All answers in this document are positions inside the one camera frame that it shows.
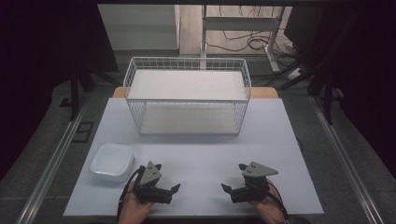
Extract white square bowl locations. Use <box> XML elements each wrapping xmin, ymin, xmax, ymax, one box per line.
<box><xmin>89</xmin><ymin>143</ymin><xmax>135</xmax><ymax>183</ymax></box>

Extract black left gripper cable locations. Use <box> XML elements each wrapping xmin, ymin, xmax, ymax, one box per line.
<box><xmin>116</xmin><ymin>165</ymin><xmax>147</xmax><ymax>222</ymax></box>

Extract person's right hand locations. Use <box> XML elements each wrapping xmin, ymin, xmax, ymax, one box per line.
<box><xmin>247</xmin><ymin>179</ymin><xmax>287</xmax><ymax>224</ymax></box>

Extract white cabinet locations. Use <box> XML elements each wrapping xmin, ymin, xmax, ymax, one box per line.
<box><xmin>96</xmin><ymin>4</ymin><xmax>181</xmax><ymax>52</ymax></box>

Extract white power strip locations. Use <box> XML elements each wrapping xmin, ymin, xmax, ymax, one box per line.
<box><xmin>285</xmin><ymin>67</ymin><xmax>304</xmax><ymax>81</ymax></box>

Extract wooden table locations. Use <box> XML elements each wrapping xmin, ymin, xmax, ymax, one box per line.
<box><xmin>112</xmin><ymin>86</ymin><xmax>280</xmax><ymax>100</ymax></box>

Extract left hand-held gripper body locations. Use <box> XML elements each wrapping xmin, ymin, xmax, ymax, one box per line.
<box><xmin>134</xmin><ymin>161</ymin><xmax>174</xmax><ymax>205</ymax></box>

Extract white wire basket rack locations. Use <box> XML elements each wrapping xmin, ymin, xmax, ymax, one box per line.
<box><xmin>122</xmin><ymin>56</ymin><xmax>252</xmax><ymax>136</ymax></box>

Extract metal floor rail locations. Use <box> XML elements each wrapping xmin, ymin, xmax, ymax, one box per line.
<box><xmin>308</xmin><ymin>95</ymin><xmax>387</xmax><ymax>224</ymax></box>
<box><xmin>14</xmin><ymin>92</ymin><xmax>92</xmax><ymax>224</ymax></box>

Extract black floor cables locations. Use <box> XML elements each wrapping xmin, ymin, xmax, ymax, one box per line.
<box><xmin>205</xmin><ymin>5</ymin><xmax>302</xmax><ymax>59</ymax></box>

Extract black stand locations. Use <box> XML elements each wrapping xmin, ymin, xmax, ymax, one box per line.
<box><xmin>58</xmin><ymin>52</ymin><xmax>120</xmax><ymax>123</ymax></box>
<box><xmin>276</xmin><ymin>12</ymin><xmax>362</xmax><ymax>126</ymax></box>

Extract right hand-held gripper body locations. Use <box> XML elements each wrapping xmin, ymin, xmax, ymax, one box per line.
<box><xmin>231</xmin><ymin>161</ymin><xmax>279</xmax><ymax>204</ymax></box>

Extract white metal desk frame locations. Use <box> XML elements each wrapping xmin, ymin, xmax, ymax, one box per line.
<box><xmin>200</xmin><ymin>5</ymin><xmax>287</xmax><ymax>75</ymax></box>

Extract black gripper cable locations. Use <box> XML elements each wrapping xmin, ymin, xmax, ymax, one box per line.
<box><xmin>116</xmin><ymin>165</ymin><xmax>147</xmax><ymax>222</ymax></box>
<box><xmin>266</xmin><ymin>181</ymin><xmax>290</xmax><ymax>219</ymax></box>

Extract black floor frame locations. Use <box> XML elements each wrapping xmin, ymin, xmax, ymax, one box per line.
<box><xmin>71</xmin><ymin>120</ymin><xmax>95</xmax><ymax>144</ymax></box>

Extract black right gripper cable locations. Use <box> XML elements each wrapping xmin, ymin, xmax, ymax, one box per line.
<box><xmin>266</xmin><ymin>181</ymin><xmax>290</xmax><ymax>219</ymax></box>

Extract person's left hand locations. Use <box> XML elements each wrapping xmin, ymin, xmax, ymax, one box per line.
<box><xmin>117</xmin><ymin>181</ymin><xmax>155</xmax><ymax>224</ymax></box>

